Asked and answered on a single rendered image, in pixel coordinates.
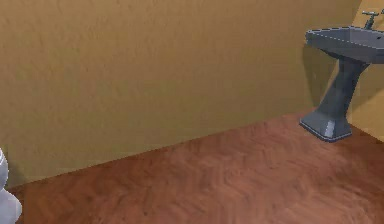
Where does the grey sink tap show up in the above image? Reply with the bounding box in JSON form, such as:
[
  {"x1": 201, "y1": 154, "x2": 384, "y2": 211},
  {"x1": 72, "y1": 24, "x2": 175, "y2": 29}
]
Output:
[{"x1": 361, "y1": 9, "x2": 384, "y2": 31}]

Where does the grey pedestal sink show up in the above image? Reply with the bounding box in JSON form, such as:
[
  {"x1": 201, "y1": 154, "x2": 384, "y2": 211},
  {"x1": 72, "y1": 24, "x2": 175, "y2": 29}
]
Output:
[{"x1": 298, "y1": 25, "x2": 384, "y2": 144}]

